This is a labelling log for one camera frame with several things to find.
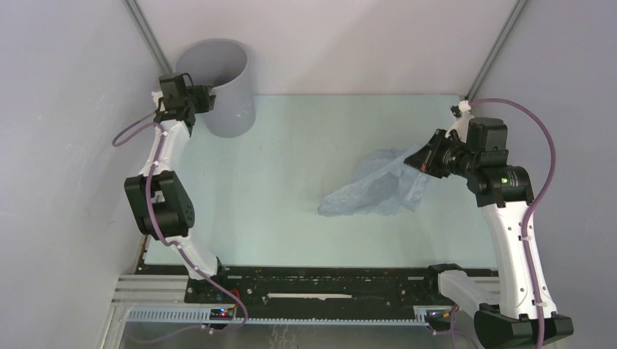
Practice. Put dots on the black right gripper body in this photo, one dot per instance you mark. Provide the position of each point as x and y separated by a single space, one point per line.
450 149

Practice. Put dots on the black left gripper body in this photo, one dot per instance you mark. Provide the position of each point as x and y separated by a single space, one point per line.
198 99

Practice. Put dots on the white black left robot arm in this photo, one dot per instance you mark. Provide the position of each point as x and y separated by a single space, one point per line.
159 202

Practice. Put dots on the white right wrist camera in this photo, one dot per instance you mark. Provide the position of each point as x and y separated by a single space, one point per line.
463 115

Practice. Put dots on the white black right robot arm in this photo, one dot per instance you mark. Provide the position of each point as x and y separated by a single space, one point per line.
523 314

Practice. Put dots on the translucent blue trash bag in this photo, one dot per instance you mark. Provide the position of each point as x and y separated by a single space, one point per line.
381 184

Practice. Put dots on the light blue cable duct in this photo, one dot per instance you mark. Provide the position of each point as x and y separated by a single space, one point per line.
275 316

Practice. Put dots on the grey plastic trash bin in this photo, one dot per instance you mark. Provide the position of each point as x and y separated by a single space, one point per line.
224 66

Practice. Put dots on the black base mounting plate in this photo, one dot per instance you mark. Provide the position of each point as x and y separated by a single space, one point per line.
347 293

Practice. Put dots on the small electronics board with LEDs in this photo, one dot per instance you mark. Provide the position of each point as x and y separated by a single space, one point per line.
219 315

